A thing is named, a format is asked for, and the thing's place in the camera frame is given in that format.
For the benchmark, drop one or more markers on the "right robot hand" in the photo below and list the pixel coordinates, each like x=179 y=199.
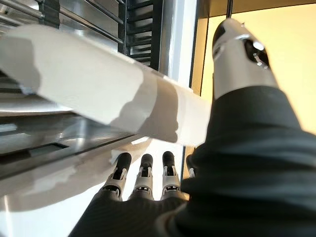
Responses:
x=247 y=172

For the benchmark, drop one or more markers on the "cream round plate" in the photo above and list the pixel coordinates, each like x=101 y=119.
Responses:
x=93 y=81

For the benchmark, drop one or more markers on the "black dish drying rack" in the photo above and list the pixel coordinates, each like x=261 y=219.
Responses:
x=138 y=37

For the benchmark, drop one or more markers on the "stainless steel kitchen sink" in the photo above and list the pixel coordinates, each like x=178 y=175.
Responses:
x=74 y=140

